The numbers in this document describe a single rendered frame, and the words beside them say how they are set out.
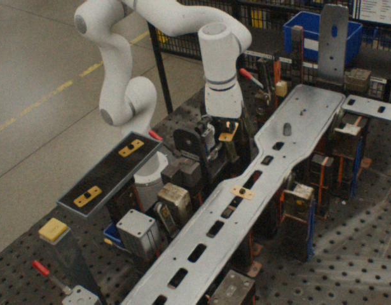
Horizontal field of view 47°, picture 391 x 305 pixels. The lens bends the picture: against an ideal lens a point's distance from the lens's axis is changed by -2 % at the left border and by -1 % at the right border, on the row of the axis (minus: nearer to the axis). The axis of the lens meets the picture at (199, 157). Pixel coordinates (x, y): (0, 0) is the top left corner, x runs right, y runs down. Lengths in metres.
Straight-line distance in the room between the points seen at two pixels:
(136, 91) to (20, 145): 2.25
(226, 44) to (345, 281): 0.94
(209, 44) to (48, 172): 2.46
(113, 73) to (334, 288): 1.05
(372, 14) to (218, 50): 1.12
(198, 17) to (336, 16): 0.76
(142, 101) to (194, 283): 0.71
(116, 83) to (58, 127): 2.29
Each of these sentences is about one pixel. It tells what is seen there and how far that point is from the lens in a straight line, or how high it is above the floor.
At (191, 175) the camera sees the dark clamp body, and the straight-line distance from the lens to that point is 1.51.
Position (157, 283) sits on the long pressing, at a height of 1.00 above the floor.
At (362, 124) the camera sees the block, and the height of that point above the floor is 0.98.
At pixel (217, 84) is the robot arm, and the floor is 1.45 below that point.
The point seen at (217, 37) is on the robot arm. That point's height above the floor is 1.59.
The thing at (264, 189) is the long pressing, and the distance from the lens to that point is 1.53.
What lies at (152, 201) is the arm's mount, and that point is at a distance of 1.84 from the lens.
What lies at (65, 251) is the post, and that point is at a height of 1.09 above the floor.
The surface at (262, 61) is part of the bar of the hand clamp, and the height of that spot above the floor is 1.21.
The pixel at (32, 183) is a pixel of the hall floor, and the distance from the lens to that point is 3.43.
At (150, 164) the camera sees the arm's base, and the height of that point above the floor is 0.87.
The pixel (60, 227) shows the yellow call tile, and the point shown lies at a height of 1.16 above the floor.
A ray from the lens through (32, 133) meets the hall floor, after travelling 3.91.
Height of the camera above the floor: 2.12
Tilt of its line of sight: 42 degrees down
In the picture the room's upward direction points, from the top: 10 degrees counter-clockwise
